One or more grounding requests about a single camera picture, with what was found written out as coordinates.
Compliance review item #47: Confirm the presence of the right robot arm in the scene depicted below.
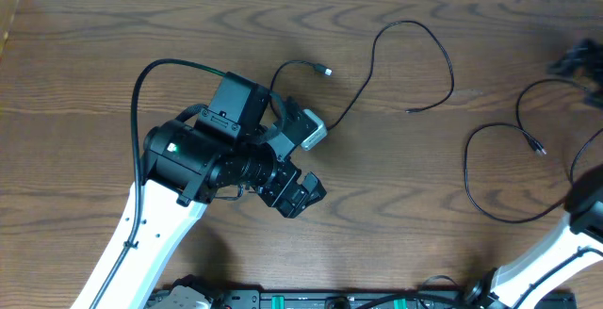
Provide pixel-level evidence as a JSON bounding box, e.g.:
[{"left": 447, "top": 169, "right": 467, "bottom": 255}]
[{"left": 463, "top": 39, "right": 602, "bottom": 308}]

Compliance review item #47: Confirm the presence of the thin black USB cable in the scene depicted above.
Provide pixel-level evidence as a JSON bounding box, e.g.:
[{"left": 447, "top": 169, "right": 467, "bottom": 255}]
[{"left": 269, "top": 20, "right": 456, "bottom": 131}]

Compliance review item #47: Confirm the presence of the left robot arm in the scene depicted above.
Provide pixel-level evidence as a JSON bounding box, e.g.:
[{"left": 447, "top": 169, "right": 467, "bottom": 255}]
[{"left": 73, "top": 73, "right": 327, "bottom": 308}]

